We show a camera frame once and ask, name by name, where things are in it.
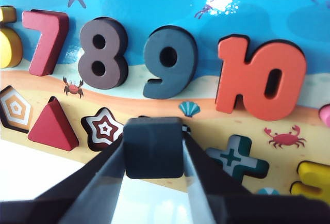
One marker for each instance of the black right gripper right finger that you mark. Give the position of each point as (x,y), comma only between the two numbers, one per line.
(206,177)

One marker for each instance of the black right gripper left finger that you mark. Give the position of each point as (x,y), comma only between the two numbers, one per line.
(103,182)

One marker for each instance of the slate blue square block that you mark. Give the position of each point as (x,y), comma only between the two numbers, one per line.
(152,149)

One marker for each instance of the red triangle shape block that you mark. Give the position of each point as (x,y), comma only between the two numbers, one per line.
(50,128)

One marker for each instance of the orange number ten block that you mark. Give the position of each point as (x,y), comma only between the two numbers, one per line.
(232,79)

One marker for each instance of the slate blue number nine block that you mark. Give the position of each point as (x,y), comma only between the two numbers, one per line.
(178,79)

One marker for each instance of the yellow equals sign block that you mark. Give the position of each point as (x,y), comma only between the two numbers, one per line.
(312,172)

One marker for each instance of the brown number eight block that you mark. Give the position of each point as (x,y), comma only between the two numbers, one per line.
(113,53)

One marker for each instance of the pink sign block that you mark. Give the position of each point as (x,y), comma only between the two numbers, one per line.
(326,113)

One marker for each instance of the red number seven block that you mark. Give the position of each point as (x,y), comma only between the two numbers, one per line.
(43,48)

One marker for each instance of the yellow number six block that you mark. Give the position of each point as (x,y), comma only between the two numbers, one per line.
(7,46)

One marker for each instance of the wooden number shape puzzle board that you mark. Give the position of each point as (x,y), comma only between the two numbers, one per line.
(154,2)

